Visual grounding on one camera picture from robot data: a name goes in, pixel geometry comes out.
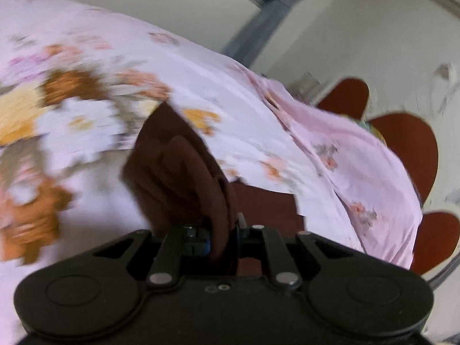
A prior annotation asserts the brown small garment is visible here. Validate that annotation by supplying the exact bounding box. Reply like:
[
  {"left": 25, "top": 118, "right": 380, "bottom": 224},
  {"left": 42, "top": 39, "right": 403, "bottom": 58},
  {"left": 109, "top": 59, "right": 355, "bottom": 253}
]
[{"left": 120, "top": 101, "right": 306, "bottom": 278}]

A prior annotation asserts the green yellow patterned cloth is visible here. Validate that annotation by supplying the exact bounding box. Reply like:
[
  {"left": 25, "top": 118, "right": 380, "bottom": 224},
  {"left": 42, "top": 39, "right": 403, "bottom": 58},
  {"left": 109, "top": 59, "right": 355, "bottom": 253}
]
[{"left": 354, "top": 117, "right": 389, "bottom": 148}]

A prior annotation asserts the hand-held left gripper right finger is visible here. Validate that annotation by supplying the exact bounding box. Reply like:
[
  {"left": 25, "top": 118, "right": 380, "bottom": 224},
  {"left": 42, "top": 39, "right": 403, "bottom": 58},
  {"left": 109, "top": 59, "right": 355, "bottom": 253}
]
[{"left": 234, "top": 214, "right": 365, "bottom": 290}]

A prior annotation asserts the white and red patterned mat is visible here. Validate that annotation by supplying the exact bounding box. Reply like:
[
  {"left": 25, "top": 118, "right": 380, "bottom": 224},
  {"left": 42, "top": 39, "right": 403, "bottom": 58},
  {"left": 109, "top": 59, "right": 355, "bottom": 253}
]
[{"left": 252, "top": 0, "right": 460, "bottom": 295}]

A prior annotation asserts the grey curtain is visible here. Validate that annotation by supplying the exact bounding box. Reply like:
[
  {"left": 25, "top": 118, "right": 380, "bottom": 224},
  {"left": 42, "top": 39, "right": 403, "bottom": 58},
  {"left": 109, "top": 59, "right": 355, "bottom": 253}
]
[{"left": 221, "top": 0, "right": 292, "bottom": 63}]

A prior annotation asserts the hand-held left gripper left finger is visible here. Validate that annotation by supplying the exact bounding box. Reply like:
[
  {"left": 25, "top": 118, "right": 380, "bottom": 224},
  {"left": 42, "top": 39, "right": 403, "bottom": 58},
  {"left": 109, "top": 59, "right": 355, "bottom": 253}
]
[{"left": 91, "top": 223, "right": 212, "bottom": 289}]

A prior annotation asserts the pink floral bed sheet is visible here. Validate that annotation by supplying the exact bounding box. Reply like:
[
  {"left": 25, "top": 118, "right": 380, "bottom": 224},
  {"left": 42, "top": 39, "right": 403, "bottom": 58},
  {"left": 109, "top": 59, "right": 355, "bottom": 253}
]
[{"left": 0, "top": 0, "right": 424, "bottom": 345}]

